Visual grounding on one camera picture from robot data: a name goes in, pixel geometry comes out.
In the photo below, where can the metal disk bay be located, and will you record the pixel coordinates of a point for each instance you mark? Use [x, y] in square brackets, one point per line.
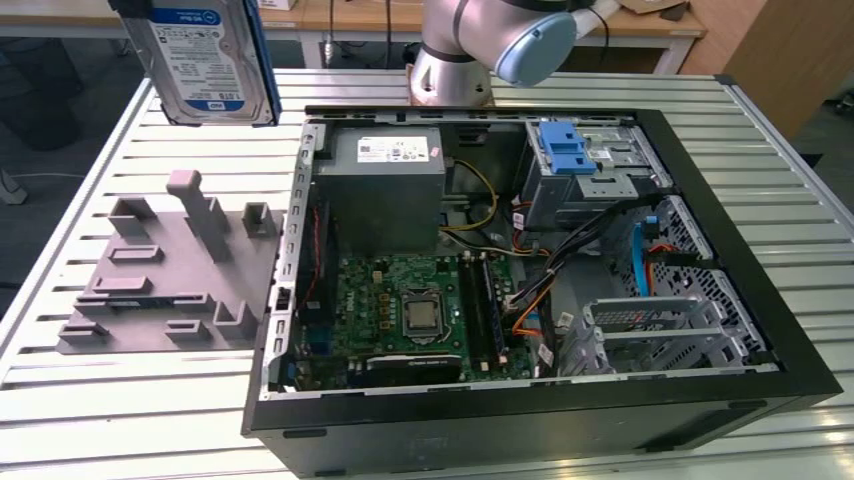
[668, 336]

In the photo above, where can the small white box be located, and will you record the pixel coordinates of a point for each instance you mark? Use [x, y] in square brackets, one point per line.
[279, 4]

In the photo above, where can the grey stand foot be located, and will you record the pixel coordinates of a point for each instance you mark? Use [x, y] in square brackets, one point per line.
[12, 192]

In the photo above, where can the RAM stick in slot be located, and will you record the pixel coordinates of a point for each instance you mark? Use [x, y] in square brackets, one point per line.
[496, 315]

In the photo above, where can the RAM stick on rack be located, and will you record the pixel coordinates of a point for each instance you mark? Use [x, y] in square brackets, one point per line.
[150, 303]

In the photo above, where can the CPU socket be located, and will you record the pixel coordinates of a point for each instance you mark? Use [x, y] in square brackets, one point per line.
[422, 294]

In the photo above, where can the green motherboard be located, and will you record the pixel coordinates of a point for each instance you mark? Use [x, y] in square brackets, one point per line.
[374, 280]

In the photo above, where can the grey power supply unit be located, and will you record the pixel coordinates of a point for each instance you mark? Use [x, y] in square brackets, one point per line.
[381, 210]

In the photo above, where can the brown cardboard piece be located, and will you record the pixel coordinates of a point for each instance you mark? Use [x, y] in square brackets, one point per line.
[650, 7]

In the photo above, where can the wooden desk white frame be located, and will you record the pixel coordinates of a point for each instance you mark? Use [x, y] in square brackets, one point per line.
[54, 10]

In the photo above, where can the black PC case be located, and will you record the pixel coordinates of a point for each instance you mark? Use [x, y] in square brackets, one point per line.
[468, 430]

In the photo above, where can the blue drive latch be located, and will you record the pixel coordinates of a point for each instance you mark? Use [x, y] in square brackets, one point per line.
[561, 150]

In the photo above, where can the hard disk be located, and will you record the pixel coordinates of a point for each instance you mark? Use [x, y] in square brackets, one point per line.
[201, 60]

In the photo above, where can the black graphics card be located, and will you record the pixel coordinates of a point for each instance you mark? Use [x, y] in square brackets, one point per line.
[414, 369]

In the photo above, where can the metal optical drive cage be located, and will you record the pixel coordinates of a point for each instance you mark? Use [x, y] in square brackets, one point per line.
[604, 187]

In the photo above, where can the black waste bin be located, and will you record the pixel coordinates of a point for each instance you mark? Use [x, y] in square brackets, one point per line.
[41, 90]

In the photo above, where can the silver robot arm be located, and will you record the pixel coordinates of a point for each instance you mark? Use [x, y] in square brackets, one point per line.
[454, 30]

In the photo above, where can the grey parts rack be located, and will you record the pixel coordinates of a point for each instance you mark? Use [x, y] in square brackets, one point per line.
[187, 285]

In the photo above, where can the silver CPU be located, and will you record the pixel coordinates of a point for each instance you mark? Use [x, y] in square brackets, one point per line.
[422, 317]

